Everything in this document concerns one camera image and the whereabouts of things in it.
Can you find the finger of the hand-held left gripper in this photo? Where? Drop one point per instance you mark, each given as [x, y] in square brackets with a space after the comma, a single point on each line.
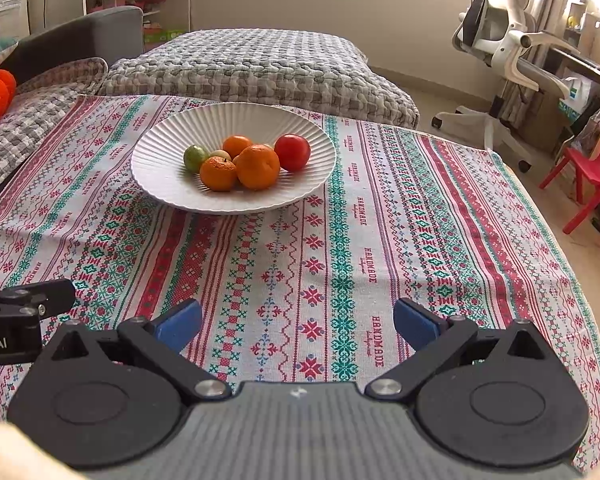
[45, 295]

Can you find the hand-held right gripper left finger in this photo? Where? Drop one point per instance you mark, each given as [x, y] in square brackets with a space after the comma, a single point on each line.
[180, 322]

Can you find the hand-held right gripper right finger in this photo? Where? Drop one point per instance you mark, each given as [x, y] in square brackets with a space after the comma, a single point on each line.
[415, 322]

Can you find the orange tangerine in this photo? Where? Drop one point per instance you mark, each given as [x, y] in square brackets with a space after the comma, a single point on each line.
[218, 174]

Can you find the light green apple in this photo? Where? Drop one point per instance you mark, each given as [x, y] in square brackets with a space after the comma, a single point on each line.
[195, 159]

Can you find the white ribbed plate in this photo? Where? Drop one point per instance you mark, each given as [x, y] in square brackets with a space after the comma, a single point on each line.
[290, 195]

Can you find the large orange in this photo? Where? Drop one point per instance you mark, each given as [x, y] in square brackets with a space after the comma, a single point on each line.
[257, 167]

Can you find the red tomato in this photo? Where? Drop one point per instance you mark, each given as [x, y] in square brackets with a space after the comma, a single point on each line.
[292, 152]

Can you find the patterned striped tablecloth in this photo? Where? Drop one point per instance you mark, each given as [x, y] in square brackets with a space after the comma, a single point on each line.
[330, 260]

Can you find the beige fuzzy cloth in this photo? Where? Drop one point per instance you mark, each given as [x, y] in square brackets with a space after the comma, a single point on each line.
[15, 455]

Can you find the grey quilted sofa throw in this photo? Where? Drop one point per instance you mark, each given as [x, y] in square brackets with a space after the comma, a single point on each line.
[30, 125]

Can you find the small orange kumquat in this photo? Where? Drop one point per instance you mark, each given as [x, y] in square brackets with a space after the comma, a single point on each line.
[237, 144]

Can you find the white and green bag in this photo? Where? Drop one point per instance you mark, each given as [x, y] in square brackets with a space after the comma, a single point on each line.
[575, 95]

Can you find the green box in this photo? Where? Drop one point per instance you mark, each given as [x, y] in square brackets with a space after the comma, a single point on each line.
[162, 35]

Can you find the wooden desk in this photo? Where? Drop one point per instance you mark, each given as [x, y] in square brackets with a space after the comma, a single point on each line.
[597, 80]

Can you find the white office chair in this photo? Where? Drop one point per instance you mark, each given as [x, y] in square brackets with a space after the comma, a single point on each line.
[490, 25]

